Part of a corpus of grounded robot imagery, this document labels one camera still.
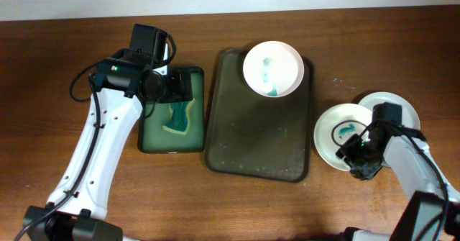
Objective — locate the white plate light blue rim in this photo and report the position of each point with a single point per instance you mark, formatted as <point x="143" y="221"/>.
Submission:
<point x="335" y="126"/>

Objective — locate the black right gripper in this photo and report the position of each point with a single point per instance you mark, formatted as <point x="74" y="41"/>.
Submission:
<point x="364" y="172"/>

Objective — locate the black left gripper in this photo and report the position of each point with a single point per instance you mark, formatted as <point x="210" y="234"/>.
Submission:
<point x="178" y="93"/>

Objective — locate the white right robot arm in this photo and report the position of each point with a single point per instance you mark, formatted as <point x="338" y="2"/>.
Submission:
<point x="433" y="206"/>

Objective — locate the white plate pink rim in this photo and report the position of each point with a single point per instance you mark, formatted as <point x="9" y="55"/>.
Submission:
<point x="273" y="69"/>

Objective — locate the dark green water tray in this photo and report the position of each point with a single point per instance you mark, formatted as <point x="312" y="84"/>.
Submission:
<point x="154" y="139"/>

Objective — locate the large brown serving tray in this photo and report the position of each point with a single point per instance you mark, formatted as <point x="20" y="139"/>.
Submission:
<point x="252" y="135"/>

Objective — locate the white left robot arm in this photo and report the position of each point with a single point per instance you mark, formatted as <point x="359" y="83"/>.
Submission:
<point x="77" y="208"/>

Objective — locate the green yellow sponge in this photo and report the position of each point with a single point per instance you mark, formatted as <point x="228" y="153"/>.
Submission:
<point x="179" y="120"/>

